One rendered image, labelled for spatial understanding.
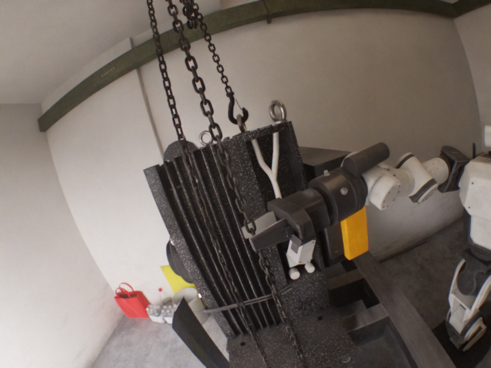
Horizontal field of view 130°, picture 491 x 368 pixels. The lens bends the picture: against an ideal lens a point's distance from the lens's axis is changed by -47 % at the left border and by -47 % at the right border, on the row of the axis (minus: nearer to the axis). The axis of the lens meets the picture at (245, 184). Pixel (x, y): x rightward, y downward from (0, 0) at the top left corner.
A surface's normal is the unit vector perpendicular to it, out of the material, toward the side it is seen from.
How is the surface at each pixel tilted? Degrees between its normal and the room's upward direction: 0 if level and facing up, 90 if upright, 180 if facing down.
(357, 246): 90
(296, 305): 90
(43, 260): 90
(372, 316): 0
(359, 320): 0
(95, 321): 90
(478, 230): 81
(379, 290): 0
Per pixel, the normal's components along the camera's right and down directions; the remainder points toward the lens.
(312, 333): -0.29, -0.93
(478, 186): -0.95, 0.20
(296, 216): -0.07, -0.57
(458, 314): -0.66, -0.73
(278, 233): 0.24, 0.11
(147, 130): -0.04, 0.24
